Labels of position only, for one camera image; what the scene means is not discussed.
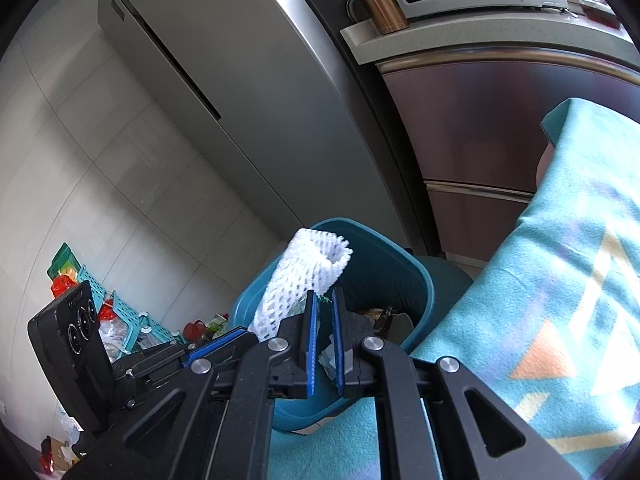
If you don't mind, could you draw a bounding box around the grey refrigerator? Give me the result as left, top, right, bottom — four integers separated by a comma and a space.
97, 0, 436, 256

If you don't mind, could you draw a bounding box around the crumpled white paper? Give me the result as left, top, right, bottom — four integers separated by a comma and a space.
319, 342, 341, 378

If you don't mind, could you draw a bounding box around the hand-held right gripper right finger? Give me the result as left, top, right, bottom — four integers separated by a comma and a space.
331, 287, 583, 480

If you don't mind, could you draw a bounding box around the blue plastic bin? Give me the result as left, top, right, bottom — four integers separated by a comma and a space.
230, 217, 433, 433

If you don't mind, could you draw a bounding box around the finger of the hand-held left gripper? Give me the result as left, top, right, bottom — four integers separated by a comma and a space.
112, 326, 258, 411

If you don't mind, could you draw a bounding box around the brown kitchen counter cabinet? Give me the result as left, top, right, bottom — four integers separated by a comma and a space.
340, 7, 640, 263

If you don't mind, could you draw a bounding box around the small white foam net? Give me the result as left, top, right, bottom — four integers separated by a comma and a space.
248, 228, 353, 338

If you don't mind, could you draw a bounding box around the teal plastic basket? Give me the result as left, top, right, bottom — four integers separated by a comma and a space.
75, 265, 178, 361

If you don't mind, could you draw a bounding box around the gold snack packet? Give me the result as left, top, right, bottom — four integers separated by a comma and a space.
360, 306, 415, 345

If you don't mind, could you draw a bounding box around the teal grey printed blanket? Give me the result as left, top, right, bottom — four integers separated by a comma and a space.
267, 97, 640, 480

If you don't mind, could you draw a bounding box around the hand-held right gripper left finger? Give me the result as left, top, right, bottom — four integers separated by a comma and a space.
107, 290, 321, 480

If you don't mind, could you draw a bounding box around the red bowl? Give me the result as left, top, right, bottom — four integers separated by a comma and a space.
575, 0, 621, 28

